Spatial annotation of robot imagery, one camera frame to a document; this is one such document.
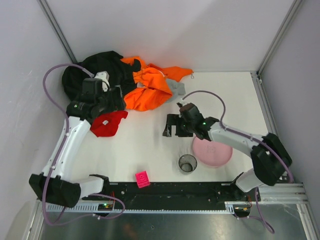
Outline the magenta cube block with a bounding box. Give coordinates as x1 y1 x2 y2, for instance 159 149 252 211
135 171 151 189

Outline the right aluminium frame post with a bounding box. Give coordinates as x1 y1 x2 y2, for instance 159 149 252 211
256 0 305 76

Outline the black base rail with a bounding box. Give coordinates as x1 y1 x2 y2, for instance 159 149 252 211
82 181 262 211

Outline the grey cloth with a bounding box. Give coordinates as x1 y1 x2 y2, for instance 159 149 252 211
136 78 187 104

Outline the black cloth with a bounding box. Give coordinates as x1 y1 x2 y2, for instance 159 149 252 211
61 50 142 106

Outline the white cable duct strip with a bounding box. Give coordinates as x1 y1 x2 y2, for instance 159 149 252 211
46 201 252 215

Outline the pink plate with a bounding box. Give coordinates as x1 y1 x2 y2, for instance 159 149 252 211
192 137 233 168

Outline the left aluminium frame post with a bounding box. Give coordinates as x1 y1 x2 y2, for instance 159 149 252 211
37 0 78 64

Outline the red cloth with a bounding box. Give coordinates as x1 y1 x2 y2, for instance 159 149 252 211
90 110 128 137

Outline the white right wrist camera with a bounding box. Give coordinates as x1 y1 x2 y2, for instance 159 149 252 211
176 98 188 108

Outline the aluminium frame post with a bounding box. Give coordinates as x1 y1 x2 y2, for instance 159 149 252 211
256 0 305 76
37 0 78 64

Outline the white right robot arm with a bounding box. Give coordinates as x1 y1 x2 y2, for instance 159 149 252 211
162 103 293 193

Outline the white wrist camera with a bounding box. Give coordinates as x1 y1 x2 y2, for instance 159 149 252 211
94 71 110 92
176 98 188 108

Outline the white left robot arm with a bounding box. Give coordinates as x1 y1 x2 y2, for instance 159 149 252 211
29 78 125 208

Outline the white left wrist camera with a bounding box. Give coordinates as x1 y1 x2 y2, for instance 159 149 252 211
94 71 110 92

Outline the orange zip jacket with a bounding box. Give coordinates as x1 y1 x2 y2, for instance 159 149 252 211
121 56 194 112

